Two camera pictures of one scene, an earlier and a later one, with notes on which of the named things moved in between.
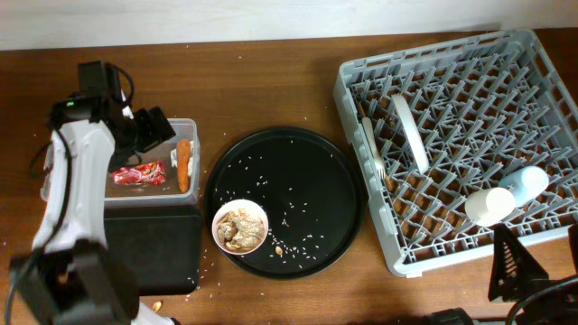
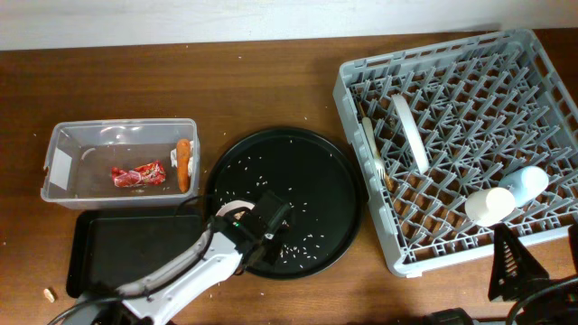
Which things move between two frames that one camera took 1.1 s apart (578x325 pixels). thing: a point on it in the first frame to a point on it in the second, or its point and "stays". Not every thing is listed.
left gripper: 157,134 to 275,251
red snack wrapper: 150,173 stays
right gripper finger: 573,242 stays
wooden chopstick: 387,181 stays
